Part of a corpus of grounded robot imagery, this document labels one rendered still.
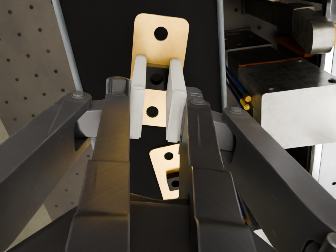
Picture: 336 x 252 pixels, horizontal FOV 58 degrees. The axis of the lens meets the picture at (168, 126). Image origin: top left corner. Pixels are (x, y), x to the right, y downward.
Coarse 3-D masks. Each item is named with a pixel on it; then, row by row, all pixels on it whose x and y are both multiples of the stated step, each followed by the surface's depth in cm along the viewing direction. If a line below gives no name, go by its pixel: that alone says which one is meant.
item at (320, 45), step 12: (300, 12) 40; (312, 12) 38; (300, 24) 38; (312, 24) 33; (324, 24) 32; (300, 36) 38; (312, 36) 33; (324, 36) 32; (312, 48) 33; (324, 48) 33
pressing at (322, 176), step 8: (328, 0) 41; (328, 8) 41; (328, 16) 42; (320, 56) 44; (328, 56) 44; (320, 64) 45; (328, 64) 44; (328, 72) 45; (320, 144) 51; (328, 144) 51; (312, 152) 51; (320, 152) 51; (328, 152) 52; (312, 160) 52; (320, 160) 52; (328, 160) 52; (312, 168) 53; (320, 168) 53; (328, 168) 53; (312, 176) 53; (320, 176) 54; (328, 176) 54; (328, 184) 55
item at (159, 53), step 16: (144, 16) 21; (160, 16) 21; (144, 32) 21; (176, 32) 21; (144, 48) 22; (160, 48) 22; (176, 48) 22; (160, 64) 22; (160, 80) 23; (160, 96) 23; (144, 112) 24; (160, 112) 24
